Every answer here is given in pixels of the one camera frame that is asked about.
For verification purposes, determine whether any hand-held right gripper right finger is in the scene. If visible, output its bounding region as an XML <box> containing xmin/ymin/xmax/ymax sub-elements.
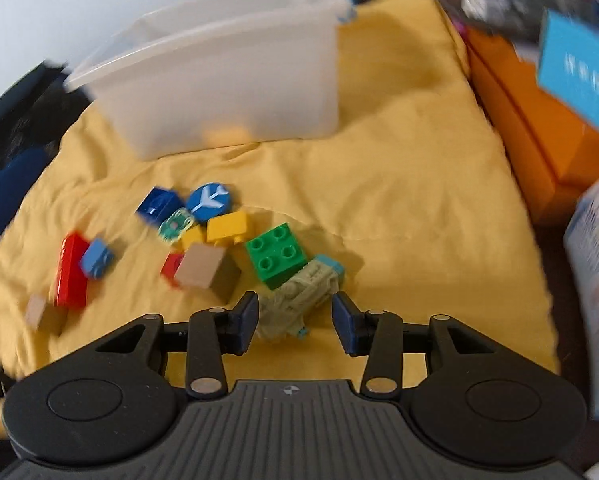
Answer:
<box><xmin>332</xmin><ymin>291</ymin><xmax>535</xmax><ymax>400</ymax></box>

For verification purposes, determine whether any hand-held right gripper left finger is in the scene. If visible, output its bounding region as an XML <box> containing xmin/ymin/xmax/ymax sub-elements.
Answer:
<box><xmin>54</xmin><ymin>291</ymin><xmax>260</xmax><ymax>398</ymax></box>

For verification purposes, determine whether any olive green toy tank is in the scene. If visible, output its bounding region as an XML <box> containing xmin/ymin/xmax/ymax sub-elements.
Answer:
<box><xmin>256</xmin><ymin>255</ymin><xmax>345</xmax><ymax>343</ymax></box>

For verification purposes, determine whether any green frog block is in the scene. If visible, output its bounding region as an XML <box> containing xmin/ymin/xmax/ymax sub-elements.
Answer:
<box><xmin>159</xmin><ymin>207</ymin><xmax>196</xmax><ymax>245</ymax></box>

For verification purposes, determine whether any translucent white plastic bin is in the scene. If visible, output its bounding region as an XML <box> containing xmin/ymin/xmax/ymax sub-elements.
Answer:
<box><xmin>63</xmin><ymin>0</ymin><xmax>353</xmax><ymax>161</ymax></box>

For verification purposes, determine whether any brown cardboard cube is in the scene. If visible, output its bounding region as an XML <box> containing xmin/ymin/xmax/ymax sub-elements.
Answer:
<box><xmin>174</xmin><ymin>242</ymin><xmax>242</xmax><ymax>303</ymax></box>
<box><xmin>25</xmin><ymin>294</ymin><xmax>67</xmax><ymax>336</ymax></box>

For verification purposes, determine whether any green building brick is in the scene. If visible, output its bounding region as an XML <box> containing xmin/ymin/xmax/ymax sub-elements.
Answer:
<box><xmin>245</xmin><ymin>223</ymin><xmax>309</xmax><ymax>291</ymax></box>

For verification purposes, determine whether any small red building brick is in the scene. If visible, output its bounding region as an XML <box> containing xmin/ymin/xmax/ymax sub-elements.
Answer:
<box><xmin>160</xmin><ymin>252</ymin><xmax>186</xmax><ymax>288</ymax></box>

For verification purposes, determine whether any small yellow building brick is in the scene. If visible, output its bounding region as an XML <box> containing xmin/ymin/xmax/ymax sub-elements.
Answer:
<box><xmin>182</xmin><ymin>225</ymin><xmax>208</xmax><ymax>252</ymax></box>

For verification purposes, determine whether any blue round airplane disc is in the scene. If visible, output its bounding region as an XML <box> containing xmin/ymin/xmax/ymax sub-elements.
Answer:
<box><xmin>186</xmin><ymin>184</ymin><xmax>228</xmax><ymax>222</ymax></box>

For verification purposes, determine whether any dark blue building brick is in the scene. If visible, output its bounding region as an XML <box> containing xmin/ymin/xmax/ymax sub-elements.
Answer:
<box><xmin>136</xmin><ymin>187</ymin><xmax>182</xmax><ymax>226</ymax></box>

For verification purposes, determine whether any yellow quilted blanket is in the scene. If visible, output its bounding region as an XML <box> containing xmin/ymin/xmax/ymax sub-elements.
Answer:
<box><xmin>0</xmin><ymin>0</ymin><xmax>563</xmax><ymax>441</ymax></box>

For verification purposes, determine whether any light blue building brick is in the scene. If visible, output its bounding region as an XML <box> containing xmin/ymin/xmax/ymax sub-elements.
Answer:
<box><xmin>80</xmin><ymin>239</ymin><xmax>115</xmax><ymax>279</ymax></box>

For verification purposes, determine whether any large red building brick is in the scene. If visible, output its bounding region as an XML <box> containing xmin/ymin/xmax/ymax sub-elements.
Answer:
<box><xmin>54</xmin><ymin>232</ymin><xmax>91</xmax><ymax>308</ymax></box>

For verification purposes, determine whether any orange cardboard box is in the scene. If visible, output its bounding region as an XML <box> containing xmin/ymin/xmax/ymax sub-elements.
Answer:
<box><xmin>464</xmin><ymin>25</ymin><xmax>599</xmax><ymax>226</ymax></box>

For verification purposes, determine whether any dark blue cloth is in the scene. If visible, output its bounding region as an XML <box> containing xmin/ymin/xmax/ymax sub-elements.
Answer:
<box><xmin>0</xmin><ymin>62</ymin><xmax>87</xmax><ymax>266</ymax></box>

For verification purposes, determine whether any light blue card box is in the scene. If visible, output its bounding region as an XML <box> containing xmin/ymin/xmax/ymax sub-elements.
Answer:
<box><xmin>537</xmin><ymin>7</ymin><xmax>599</xmax><ymax>148</ymax></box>

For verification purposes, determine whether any clear box of coloured pieces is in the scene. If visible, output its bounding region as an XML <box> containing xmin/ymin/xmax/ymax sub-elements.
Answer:
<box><xmin>419</xmin><ymin>0</ymin><xmax>599</xmax><ymax>43</ymax></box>

